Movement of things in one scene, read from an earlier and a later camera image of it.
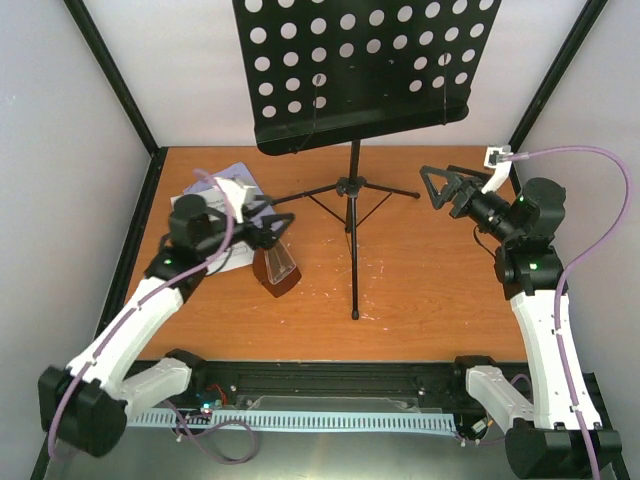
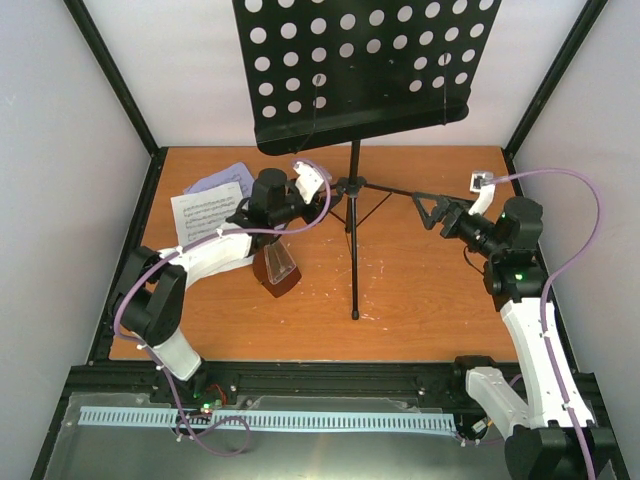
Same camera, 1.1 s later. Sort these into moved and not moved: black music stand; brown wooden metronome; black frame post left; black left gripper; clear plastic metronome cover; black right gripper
Moved: black right gripper; black left gripper
Not moved: black frame post left; black music stand; brown wooden metronome; clear plastic metronome cover
